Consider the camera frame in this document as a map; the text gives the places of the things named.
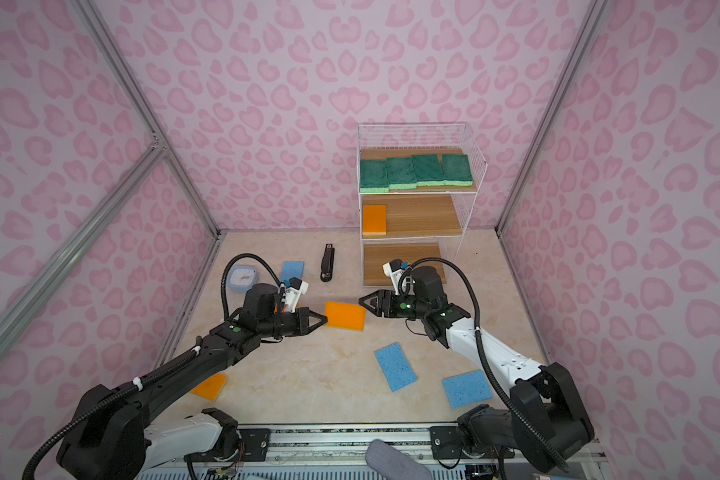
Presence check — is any blue sponge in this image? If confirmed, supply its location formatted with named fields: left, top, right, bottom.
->
left=442, top=370, right=494, bottom=409
left=279, top=261, right=304, bottom=286
left=374, top=343, right=418, bottom=392

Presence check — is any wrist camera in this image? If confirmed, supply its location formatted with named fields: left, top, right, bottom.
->
left=383, top=259, right=410, bottom=295
left=283, top=277, right=309, bottom=313

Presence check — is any grey cloth object front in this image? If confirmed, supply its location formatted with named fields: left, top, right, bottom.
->
left=365, top=439, right=433, bottom=480

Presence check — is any blue square timer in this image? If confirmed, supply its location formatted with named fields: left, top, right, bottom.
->
left=225, top=265, right=259, bottom=293

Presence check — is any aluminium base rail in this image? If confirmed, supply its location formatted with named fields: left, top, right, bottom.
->
left=86, top=422, right=607, bottom=480

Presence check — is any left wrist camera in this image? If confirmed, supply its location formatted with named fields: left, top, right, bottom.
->
left=283, top=277, right=309, bottom=313

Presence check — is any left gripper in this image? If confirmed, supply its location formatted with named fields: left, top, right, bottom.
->
left=260, top=306, right=329, bottom=340

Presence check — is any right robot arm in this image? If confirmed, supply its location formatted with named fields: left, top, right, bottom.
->
left=358, top=257, right=595, bottom=473

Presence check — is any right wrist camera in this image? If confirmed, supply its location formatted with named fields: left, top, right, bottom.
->
left=383, top=259, right=410, bottom=295

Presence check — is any green sponge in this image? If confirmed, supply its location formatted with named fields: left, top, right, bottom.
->
left=442, top=154, right=474, bottom=187
left=359, top=159, right=390, bottom=194
left=412, top=154, right=445, bottom=187
left=386, top=157, right=417, bottom=190

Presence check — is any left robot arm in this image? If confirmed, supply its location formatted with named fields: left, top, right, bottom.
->
left=21, top=278, right=328, bottom=479

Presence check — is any orange sponge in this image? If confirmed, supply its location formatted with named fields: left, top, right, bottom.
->
left=324, top=301, right=367, bottom=331
left=362, top=204, right=387, bottom=238
left=190, top=373, right=228, bottom=402

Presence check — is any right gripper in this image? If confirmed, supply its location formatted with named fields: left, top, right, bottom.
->
left=360, top=290, right=431, bottom=321

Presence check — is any white wire wooden shelf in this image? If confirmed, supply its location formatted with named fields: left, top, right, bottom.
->
left=356, top=123, right=488, bottom=287

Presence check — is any black stapler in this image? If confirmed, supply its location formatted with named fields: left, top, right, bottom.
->
left=320, top=243, right=335, bottom=282

